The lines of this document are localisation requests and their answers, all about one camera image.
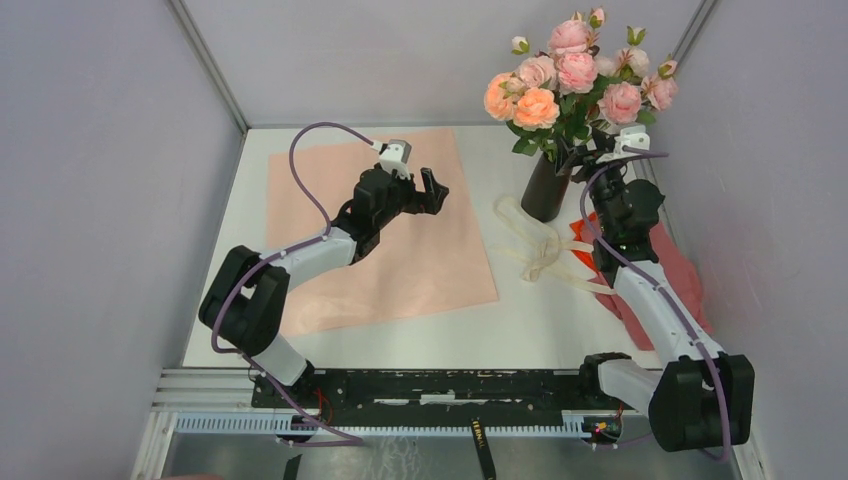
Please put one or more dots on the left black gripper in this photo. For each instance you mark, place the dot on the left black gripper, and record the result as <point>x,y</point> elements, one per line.
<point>428,202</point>

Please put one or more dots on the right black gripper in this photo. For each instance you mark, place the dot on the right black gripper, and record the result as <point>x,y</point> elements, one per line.
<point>589,158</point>

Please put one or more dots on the pink paper bouquet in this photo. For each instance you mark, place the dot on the pink paper bouquet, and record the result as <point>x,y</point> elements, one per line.
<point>422,265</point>

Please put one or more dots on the cream printed ribbon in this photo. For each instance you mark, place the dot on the cream printed ribbon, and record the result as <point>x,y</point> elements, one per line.
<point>542,246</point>

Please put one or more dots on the white rose stem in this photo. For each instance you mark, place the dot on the white rose stem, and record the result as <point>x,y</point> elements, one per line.
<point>533,72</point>

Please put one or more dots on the small pink rose stem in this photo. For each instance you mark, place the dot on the small pink rose stem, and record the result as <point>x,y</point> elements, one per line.
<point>572,47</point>

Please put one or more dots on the peach pink rose stems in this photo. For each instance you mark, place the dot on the peach pink rose stems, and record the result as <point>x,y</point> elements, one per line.
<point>530,113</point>

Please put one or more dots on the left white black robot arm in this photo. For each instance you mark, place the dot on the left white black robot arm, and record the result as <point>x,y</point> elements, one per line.
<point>244,304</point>

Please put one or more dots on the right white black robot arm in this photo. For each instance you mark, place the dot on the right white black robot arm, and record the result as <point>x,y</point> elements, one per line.
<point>703,397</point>

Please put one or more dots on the black cylindrical vase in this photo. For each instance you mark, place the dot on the black cylindrical vase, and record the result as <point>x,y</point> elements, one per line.
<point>545,190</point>

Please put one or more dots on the peach white artificial roses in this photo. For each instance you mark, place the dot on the peach white artificial roses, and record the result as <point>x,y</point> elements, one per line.
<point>630,61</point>

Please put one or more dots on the orange paper piece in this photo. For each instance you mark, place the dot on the orange paper piece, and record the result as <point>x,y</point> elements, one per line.
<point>583,235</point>

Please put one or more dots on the pink crumpled cloth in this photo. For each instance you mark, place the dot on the pink crumpled cloth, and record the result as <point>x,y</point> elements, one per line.
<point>684,280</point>

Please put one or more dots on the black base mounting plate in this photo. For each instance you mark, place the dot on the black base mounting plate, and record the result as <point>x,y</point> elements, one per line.
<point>449,398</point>

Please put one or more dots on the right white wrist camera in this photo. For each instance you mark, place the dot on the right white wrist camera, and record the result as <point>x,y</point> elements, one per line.
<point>628,142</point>

